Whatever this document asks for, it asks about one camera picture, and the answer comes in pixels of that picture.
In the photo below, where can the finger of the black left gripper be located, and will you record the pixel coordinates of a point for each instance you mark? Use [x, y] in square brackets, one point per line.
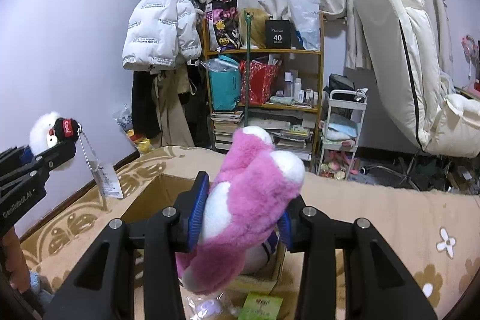
[14, 158]
[32, 166]

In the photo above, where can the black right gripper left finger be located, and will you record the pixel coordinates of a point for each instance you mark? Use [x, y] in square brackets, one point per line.
[101, 285]

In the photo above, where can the white fluffy penguin plush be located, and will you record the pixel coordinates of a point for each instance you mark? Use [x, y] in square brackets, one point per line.
[52, 141]

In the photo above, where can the pink white flower plush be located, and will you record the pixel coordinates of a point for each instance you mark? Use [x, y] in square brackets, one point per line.
[249, 195]

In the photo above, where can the dark navy plush toy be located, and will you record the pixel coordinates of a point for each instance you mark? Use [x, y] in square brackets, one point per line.
[259, 256]

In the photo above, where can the person's left hand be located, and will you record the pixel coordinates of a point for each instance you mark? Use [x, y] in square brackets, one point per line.
[15, 262]

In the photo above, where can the beige patterned carpet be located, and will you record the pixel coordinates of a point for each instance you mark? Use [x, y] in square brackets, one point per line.
[435, 234]

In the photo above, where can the bag of toys on floor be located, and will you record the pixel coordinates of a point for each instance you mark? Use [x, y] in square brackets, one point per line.
[124, 120]

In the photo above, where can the cardboard box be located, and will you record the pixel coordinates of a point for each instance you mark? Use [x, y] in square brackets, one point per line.
[162, 192]

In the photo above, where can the beige trench coat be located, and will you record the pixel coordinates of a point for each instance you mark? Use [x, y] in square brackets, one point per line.
[174, 130]

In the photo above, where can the white rolling cart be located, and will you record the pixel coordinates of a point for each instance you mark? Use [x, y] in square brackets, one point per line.
[340, 132]

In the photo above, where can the white puffer jacket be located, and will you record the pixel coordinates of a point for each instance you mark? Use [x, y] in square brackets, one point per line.
[161, 36]

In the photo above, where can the stack of books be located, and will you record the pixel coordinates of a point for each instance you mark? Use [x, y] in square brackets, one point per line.
[224, 124]

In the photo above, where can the teal shopping bag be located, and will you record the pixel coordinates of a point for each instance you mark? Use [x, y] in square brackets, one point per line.
[225, 82]

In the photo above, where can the colourful cartoon bag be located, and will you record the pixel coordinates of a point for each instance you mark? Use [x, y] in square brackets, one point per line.
[223, 25]

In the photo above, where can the red gift bag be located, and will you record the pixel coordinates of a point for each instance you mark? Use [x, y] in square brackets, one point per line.
[262, 78]

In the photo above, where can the wooden bookshelf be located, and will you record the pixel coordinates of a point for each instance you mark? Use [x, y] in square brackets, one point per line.
[292, 114]

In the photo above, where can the green pole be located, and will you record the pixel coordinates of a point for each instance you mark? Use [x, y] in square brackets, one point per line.
[248, 18]

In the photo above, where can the cream folded mattress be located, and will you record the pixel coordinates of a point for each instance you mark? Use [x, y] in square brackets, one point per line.
[417, 95]

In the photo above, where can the blonde wig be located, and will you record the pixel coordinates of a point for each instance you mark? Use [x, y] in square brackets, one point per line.
[257, 25]

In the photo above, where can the black box with 40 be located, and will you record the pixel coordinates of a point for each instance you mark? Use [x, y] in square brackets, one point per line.
[277, 34]

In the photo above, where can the white plastic bag on shelf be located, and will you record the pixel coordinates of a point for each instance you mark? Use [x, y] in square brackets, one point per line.
[305, 16]

